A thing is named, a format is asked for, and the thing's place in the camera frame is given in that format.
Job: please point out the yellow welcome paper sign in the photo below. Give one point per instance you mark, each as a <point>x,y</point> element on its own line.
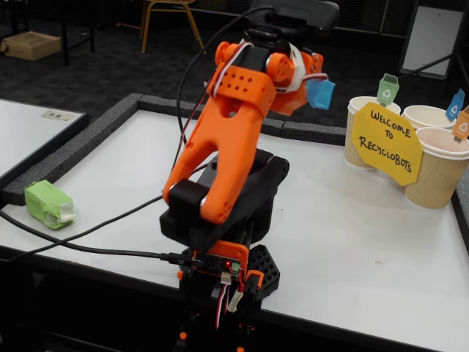
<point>388,146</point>

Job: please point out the ribbed beige paper cup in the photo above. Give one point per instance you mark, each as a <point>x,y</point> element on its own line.
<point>353,161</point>
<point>436,179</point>
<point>425,115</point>

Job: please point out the brown cardboard box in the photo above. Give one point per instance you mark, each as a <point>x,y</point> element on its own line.
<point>31,45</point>

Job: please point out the blue paper rubbish packet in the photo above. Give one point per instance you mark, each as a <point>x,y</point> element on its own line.
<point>320,93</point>

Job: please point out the white panel black frame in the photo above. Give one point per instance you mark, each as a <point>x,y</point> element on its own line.
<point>428,36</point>

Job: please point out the orange taped gripper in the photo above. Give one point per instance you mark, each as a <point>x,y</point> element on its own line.
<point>289,102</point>

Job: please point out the black metal stand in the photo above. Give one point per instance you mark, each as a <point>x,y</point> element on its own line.
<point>427,65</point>

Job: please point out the long dark grey foam strip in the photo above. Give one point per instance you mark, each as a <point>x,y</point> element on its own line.
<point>165,104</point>

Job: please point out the orange and black robot arm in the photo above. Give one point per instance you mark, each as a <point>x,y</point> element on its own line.
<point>220,146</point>

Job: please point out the white table black edge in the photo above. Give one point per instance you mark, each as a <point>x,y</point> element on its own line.
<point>29,135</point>

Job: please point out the short dark grey foam strip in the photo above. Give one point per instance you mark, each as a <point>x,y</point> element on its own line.
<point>322,132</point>

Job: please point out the green paper rubbish packet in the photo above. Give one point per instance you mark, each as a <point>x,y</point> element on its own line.
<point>45,203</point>

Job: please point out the green recycling bin tag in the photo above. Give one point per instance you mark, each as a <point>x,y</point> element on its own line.
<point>386,91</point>

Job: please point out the blue recycling bin tag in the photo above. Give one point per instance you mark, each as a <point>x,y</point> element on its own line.
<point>454,108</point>

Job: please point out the black robot base clamp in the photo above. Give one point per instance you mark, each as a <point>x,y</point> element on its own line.
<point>264,264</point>

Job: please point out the orange recycling bin tag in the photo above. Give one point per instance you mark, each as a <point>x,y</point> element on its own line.
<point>463,126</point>

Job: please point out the gold metal frame chair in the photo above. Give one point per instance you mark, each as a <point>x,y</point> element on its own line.
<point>168,11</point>

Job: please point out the controller board orange mount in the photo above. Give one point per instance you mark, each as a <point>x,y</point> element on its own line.
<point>212,262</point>

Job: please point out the black metal table legs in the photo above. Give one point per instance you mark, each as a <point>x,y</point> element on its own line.
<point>65,36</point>

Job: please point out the small paper label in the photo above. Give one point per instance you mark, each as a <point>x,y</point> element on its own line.
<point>56,115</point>

